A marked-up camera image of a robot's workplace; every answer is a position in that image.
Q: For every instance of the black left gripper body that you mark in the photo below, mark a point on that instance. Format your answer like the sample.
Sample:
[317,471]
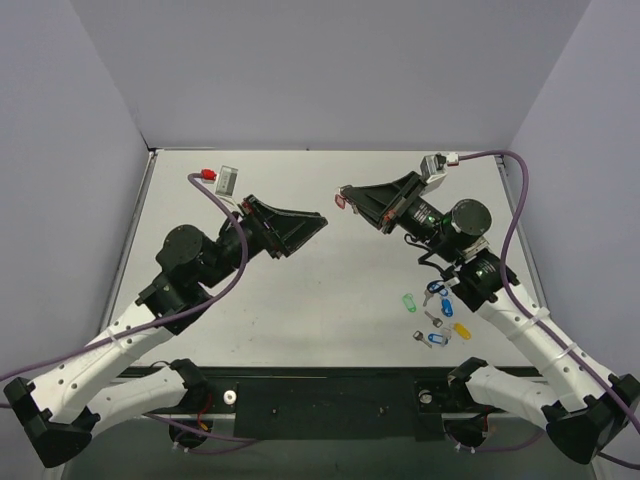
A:
[261,227]

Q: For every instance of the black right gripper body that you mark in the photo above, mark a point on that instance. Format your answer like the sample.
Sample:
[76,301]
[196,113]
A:
[401,201]

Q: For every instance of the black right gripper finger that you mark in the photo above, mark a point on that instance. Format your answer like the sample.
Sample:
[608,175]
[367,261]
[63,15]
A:
[384,191]
[379,209]

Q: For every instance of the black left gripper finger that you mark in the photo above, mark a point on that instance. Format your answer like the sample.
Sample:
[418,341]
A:
[293,229]
[272,215]

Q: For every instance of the red key tag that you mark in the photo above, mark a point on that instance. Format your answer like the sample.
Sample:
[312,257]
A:
[340,201]

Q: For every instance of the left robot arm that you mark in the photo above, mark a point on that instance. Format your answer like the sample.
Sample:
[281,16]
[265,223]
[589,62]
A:
[62,410]

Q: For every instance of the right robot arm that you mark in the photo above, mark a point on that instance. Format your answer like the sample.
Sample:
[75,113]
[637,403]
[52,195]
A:
[582,405]

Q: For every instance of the blue key tag upper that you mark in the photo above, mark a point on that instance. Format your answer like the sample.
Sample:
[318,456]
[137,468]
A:
[435,287]

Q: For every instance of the blue key tag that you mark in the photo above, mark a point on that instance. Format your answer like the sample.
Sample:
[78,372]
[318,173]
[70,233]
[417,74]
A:
[439,339]
[446,307]
[435,287]

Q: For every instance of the loose silver key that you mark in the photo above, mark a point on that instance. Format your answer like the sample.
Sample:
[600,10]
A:
[427,297]

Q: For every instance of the green key tag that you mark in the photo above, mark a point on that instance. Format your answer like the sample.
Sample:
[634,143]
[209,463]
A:
[409,303]

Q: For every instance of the blue key tag middle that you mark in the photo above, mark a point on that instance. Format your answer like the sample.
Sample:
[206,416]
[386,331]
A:
[446,307]

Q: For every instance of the dark loose key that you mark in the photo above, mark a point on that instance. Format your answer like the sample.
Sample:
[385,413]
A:
[436,321]

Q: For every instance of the silver key by blue tag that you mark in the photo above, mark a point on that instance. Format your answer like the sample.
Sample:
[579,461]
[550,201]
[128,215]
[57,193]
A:
[419,336]

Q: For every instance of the yellow key tag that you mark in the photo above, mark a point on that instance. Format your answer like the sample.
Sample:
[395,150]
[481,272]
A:
[462,331]

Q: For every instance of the blue key tag near front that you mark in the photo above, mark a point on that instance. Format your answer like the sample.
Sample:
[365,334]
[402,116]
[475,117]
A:
[439,339]

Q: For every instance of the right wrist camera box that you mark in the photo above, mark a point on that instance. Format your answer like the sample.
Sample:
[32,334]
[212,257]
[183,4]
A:
[434,169]

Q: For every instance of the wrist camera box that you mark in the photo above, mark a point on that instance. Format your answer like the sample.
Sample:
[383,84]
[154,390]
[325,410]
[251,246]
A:
[434,169]
[224,180]

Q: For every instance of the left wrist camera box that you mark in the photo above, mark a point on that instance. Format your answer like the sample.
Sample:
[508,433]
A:
[224,180]

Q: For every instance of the black front mounting rail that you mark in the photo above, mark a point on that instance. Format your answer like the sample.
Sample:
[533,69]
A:
[332,403]

